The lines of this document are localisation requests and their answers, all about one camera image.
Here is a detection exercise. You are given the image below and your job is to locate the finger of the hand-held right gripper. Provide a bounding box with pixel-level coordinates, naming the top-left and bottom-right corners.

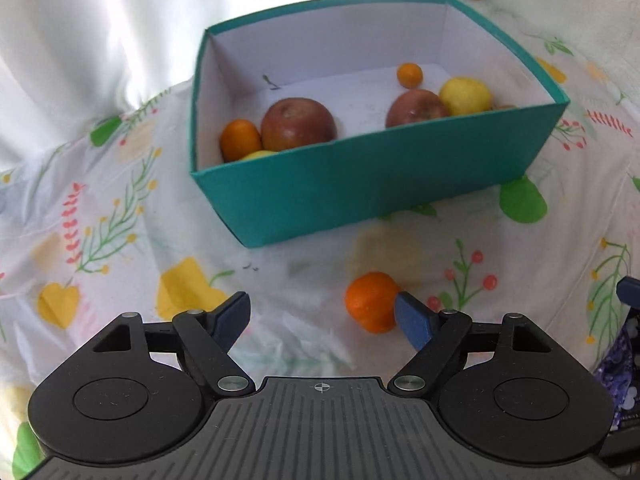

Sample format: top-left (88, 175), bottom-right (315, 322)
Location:
top-left (616, 276), bottom-right (640, 312)

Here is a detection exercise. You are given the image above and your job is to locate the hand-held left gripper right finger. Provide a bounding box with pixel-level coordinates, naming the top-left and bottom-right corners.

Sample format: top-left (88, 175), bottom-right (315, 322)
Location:
top-left (387, 290), bottom-right (552, 397)

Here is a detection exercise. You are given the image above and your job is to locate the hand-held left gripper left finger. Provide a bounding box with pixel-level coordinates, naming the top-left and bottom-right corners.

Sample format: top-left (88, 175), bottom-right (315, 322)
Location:
top-left (92, 291), bottom-right (257, 397)

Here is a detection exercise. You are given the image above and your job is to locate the teal cardboard box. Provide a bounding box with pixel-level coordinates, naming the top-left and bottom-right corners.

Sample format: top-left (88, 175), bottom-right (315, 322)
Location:
top-left (189, 0), bottom-right (570, 249)

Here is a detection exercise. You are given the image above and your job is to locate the red apple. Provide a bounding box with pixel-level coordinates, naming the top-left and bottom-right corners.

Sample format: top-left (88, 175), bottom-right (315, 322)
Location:
top-left (385, 89), bottom-right (452, 129)
top-left (260, 97), bottom-right (337, 152)

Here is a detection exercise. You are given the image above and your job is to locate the yellow lemon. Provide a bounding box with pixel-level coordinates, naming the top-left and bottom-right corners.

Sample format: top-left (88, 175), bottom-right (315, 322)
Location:
top-left (439, 76), bottom-right (493, 117)

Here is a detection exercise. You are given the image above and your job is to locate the small orange mandarin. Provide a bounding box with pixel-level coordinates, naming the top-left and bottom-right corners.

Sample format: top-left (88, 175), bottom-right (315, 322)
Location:
top-left (397, 62), bottom-right (424, 87)

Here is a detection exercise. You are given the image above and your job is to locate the dark purple patterned cloth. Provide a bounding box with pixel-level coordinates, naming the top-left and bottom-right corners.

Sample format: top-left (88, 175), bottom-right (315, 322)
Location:
top-left (594, 305), bottom-right (640, 431)

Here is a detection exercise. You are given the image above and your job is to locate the floral plastic tablecloth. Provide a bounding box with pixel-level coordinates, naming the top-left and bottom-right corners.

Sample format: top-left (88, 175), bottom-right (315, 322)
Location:
top-left (0, 0), bottom-right (640, 480)

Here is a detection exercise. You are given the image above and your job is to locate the white curtain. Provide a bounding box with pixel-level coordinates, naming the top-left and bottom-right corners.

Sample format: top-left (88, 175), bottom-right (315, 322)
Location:
top-left (0, 0), bottom-right (481, 171)

